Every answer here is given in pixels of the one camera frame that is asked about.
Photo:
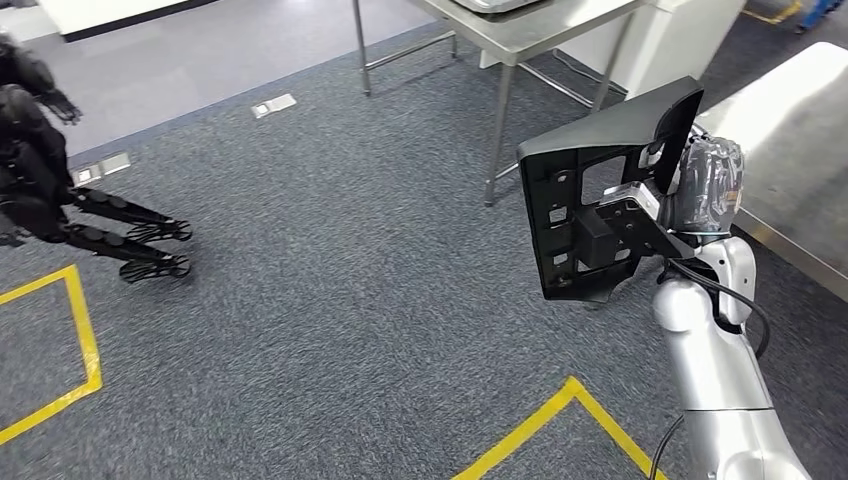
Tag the black plastic frame part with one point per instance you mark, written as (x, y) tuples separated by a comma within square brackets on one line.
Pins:
[(596, 132)]

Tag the metal tray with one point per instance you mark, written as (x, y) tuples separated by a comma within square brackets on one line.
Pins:
[(497, 5)]

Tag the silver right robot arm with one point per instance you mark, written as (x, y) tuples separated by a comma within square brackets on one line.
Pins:
[(709, 371)]

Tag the metal floor socket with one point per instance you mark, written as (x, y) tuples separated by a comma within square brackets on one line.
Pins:
[(99, 169), (273, 106)]

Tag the steel table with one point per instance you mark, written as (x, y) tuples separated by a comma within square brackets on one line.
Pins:
[(530, 30)]

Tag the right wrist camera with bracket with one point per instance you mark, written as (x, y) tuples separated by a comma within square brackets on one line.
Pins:
[(596, 238)]

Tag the yellow floor tape square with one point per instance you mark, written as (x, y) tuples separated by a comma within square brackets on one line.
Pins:
[(83, 331), (570, 391)]

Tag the white counter with black base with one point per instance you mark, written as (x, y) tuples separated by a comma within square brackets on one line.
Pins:
[(119, 10)]

